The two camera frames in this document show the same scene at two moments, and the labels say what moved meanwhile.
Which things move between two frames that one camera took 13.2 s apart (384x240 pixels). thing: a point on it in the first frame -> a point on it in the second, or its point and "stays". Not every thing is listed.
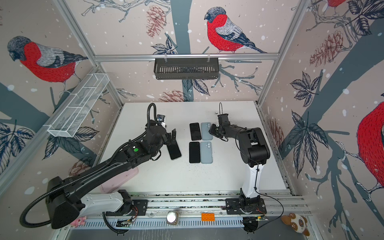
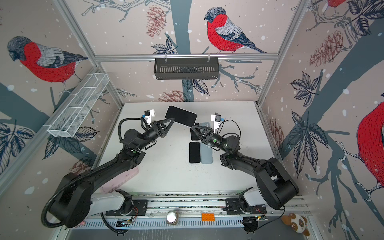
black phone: x=194 y=152 stays
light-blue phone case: x=206 y=152 stays
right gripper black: x=212 y=131 -> x=213 y=136
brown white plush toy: x=298 y=223 stays
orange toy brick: x=208 y=217 stays
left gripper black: x=168 y=135 -> x=160 y=123
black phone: x=195 y=131 stays
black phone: x=174 y=151 -> x=181 y=116
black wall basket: x=186 y=68 stays
